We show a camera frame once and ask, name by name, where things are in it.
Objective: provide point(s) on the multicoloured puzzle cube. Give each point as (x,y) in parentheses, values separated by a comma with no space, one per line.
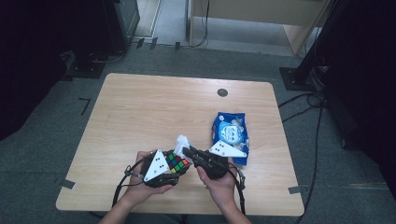
(178,162)

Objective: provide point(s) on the dark cabinet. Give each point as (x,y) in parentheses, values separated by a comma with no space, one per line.
(124,18)

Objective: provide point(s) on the person's left hand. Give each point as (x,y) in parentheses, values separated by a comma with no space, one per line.
(140,191)

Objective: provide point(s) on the blue snack bag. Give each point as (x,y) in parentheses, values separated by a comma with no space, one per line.
(230,130)

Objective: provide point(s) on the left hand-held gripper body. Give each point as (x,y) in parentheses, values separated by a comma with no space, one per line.
(157,166)

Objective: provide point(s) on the dark curtain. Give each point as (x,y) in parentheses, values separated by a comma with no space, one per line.
(367,77)
(31,46)

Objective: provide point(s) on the person's right hand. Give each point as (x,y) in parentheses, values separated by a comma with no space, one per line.
(222,193)

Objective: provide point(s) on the black flat stand base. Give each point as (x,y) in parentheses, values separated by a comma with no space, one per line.
(85,71)

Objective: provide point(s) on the dark round table grommet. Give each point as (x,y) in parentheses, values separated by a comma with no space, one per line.
(222,92)

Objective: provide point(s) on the light wooden cabinet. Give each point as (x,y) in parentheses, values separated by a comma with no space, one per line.
(249,9)

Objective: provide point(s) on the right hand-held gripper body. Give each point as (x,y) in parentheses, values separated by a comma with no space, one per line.
(214,166)

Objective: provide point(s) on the person's legs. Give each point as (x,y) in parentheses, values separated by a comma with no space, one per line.
(168,220)

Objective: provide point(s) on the black floor tape strip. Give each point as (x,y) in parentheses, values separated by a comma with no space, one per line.
(177,46)
(153,43)
(140,43)

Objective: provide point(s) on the white wet wipe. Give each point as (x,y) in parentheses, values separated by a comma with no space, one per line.
(181,143)

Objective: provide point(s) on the black metal stand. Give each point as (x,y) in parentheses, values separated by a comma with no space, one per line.
(295,79)

